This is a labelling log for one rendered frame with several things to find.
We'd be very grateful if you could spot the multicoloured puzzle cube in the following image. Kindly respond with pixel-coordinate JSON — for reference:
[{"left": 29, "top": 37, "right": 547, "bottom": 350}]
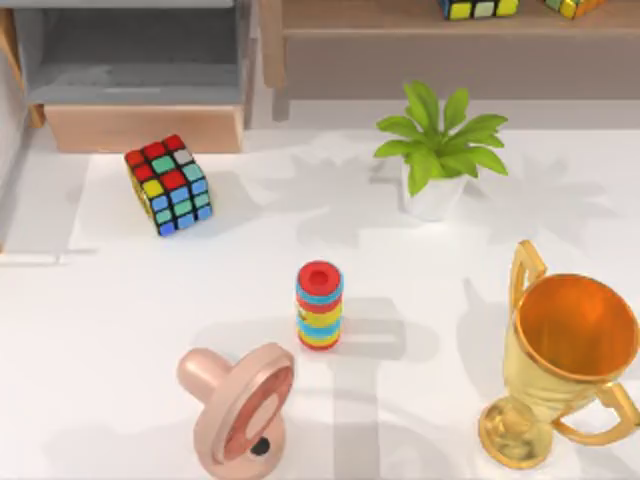
[{"left": 123, "top": 133, "right": 215, "bottom": 238}]

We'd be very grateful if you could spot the pale wooden drawer front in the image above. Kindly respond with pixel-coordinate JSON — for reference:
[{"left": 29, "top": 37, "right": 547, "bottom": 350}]
[{"left": 43, "top": 102, "right": 246, "bottom": 154}]

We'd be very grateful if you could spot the stack of coloured rings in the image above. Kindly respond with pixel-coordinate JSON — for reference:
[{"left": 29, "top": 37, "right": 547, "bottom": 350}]
[{"left": 294, "top": 260, "right": 346, "bottom": 352}]

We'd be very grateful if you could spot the wooden open shelf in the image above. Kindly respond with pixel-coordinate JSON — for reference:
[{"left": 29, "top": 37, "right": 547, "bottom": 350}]
[{"left": 258, "top": 0, "right": 640, "bottom": 123}]

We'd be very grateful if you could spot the puzzle cube with orange squares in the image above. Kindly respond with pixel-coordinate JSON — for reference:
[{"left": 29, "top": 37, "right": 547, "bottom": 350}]
[{"left": 542, "top": 0, "right": 607, "bottom": 20}]

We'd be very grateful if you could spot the gold trophy cup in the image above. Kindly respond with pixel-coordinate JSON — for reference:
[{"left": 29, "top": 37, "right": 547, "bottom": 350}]
[{"left": 478, "top": 239, "right": 640, "bottom": 471}]

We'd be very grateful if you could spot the green plant in white pot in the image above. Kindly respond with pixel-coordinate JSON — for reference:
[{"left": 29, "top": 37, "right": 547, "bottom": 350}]
[{"left": 372, "top": 79, "right": 510, "bottom": 222}]

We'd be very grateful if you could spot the puzzle cube with yellow squares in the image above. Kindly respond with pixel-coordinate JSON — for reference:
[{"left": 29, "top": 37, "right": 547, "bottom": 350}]
[{"left": 437, "top": 0, "right": 521, "bottom": 22}]

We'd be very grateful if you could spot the pink pacifier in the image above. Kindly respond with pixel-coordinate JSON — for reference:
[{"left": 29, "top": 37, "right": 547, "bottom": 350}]
[{"left": 175, "top": 341, "right": 296, "bottom": 480}]

